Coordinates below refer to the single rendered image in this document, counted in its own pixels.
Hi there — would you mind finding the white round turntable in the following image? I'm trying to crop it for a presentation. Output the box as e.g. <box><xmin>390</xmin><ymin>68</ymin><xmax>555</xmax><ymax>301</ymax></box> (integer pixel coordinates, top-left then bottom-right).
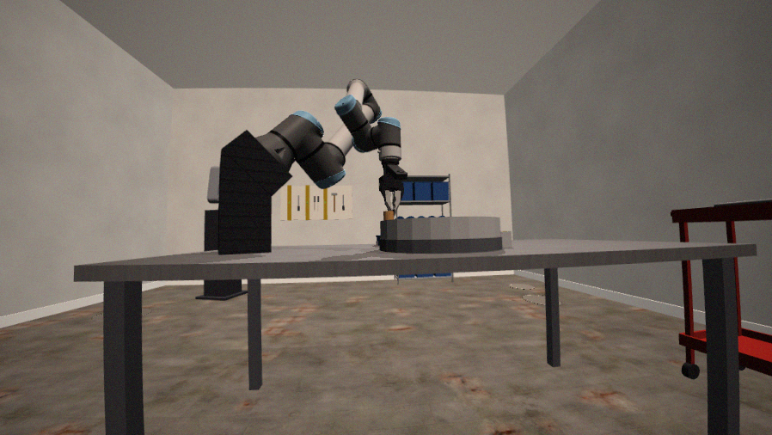
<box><xmin>379</xmin><ymin>217</ymin><xmax>512</xmax><ymax>254</ymax></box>

